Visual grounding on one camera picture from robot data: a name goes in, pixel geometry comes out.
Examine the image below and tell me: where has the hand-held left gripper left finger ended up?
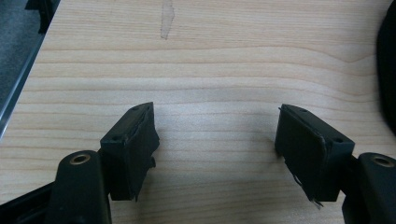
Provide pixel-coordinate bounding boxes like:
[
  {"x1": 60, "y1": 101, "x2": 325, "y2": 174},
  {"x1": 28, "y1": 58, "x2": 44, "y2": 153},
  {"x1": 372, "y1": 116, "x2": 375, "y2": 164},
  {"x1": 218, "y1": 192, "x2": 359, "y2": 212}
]
[{"x1": 99, "y1": 101, "x2": 161, "y2": 202}]

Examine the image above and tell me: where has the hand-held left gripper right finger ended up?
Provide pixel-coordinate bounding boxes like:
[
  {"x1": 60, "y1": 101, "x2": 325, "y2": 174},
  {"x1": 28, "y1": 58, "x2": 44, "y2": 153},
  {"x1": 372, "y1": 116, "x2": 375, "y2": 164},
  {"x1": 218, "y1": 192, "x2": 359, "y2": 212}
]
[{"x1": 274, "y1": 104, "x2": 356, "y2": 208}]

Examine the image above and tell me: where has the black round object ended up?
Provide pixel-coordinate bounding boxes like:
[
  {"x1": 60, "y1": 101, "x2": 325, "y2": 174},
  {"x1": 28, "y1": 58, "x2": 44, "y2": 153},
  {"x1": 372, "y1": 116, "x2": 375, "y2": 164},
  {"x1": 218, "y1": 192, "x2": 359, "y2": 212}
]
[{"x1": 375, "y1": 0, "x2": 396, "y2": 136}]

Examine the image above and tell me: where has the dark stand base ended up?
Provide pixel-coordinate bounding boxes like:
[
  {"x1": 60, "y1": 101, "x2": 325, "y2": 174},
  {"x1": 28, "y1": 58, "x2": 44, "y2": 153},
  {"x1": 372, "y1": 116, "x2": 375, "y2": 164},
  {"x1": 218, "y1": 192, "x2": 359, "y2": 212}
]
[{"x1": 24, "y1": 0, "x2": 62, "y2": 35}]

